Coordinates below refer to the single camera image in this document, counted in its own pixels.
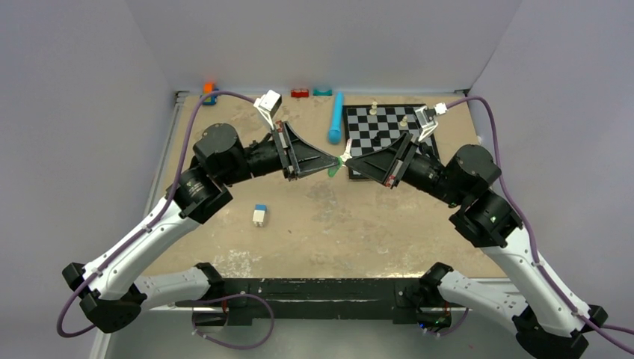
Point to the aluminium frame rail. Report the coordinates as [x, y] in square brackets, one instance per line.
[106, 337]

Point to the teal toy piece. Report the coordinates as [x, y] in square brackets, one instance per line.
[321, 91]

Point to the red toy brick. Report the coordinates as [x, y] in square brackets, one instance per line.
[300, 92]

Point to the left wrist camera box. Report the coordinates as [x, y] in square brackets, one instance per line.
[267, 106]

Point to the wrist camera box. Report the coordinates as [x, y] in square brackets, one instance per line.
[427, 118]
[267, 106]

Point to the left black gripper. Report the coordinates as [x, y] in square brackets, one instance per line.
[300, 157]

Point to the white blue toy brick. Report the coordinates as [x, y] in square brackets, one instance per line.
[259, 214]

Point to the blue orange toy car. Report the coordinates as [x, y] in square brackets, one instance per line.
[209, 87]

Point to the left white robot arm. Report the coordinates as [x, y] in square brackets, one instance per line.
[219, 161]

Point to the blue cylinder tool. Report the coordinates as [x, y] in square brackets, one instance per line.
[334, 134]

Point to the black white chessboard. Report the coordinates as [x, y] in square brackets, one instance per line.
[381, 129]

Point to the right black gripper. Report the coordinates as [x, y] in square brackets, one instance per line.
[388, 162]

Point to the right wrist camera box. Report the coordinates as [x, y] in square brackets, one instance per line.
[427, 118]

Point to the white chess pawn far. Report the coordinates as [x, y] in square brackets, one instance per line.
[374, 108]

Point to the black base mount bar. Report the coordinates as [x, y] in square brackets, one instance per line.
[401, 301]

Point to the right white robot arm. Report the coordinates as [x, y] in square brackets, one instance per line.
[545, 317]

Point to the black chess piece upper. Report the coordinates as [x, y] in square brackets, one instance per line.
[376, 141]

